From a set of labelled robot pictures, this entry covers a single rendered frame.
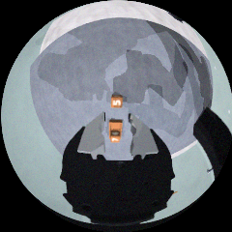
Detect orange number cube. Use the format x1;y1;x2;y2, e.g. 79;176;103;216
110;130;120;142
111;95;123;108

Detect brown wooden tray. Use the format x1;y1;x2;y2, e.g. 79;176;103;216
109;120;123;139

